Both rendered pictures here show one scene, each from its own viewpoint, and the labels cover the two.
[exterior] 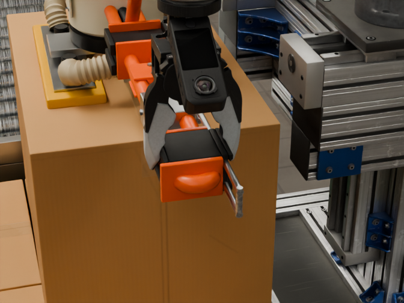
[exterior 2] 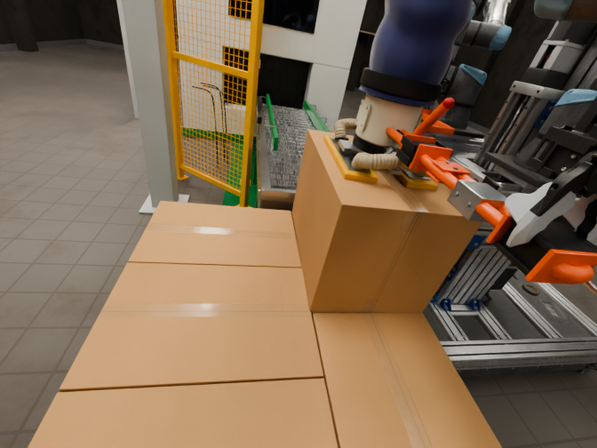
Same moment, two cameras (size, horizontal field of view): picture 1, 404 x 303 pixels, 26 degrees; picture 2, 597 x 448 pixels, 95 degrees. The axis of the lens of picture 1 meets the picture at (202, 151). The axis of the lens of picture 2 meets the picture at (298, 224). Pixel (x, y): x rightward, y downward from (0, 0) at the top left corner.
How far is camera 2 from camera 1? 0.75 m
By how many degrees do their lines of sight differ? 4
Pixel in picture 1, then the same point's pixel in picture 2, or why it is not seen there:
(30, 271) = (296, 260)
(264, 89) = not seen: hidden behind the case
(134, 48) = (430, 150)
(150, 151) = (528, 233)
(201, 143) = (565, 235)
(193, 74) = not seen: outside the picture
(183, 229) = (403, 265)
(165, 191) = (539, 274)
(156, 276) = (378, 284)
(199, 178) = (585, 270)
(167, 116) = (567, 205)
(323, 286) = not seen: hidden behind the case
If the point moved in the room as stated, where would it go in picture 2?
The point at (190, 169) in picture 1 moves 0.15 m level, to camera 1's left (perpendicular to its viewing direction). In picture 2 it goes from (575, 260) to (451, 232)
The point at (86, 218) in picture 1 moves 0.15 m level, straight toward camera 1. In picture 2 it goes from (356, 248) to (370, 292)
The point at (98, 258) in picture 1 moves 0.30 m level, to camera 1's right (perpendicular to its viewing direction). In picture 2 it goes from (353, 270) to (457, 294)
